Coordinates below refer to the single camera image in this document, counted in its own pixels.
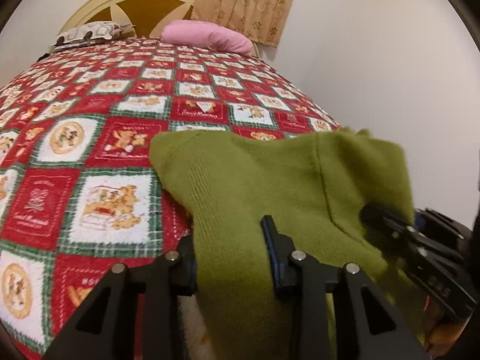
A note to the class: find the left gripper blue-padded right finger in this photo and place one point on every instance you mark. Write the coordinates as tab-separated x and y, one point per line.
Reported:
337	312

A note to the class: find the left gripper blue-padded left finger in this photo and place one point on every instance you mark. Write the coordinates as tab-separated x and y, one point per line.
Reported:
132	310

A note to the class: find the green orange cream striped sweater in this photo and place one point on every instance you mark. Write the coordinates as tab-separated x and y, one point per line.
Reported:
313	186

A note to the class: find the person's right hand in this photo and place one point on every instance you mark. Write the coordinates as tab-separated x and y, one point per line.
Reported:
442	329

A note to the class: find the red teddy-bear patterned bedspread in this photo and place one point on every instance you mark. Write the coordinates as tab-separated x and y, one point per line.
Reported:
78	193

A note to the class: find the white car-print pillow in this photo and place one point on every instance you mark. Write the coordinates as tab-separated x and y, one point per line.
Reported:
93	31

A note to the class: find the pink pillow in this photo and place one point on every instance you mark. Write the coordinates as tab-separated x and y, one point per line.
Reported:
195	33

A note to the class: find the cream and brown headboard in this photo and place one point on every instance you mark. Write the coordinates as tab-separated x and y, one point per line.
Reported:
149	17

